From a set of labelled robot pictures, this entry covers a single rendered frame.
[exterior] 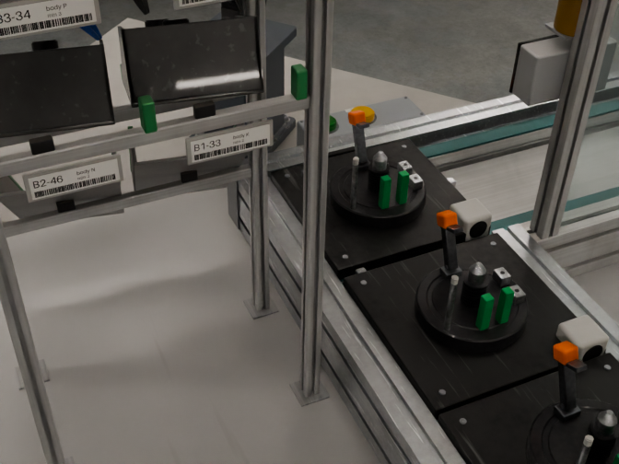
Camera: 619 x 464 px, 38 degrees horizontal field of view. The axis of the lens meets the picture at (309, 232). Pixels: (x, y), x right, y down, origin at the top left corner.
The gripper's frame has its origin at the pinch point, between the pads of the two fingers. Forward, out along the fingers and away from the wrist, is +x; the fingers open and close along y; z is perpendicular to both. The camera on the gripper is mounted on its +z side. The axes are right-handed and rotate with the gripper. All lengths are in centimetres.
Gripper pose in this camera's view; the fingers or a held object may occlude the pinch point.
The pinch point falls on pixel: (110, 3)
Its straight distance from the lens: 127.0
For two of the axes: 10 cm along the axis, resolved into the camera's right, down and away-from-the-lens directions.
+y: 6.6, -5.4, 5.3
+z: 5.9, -0.8, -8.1
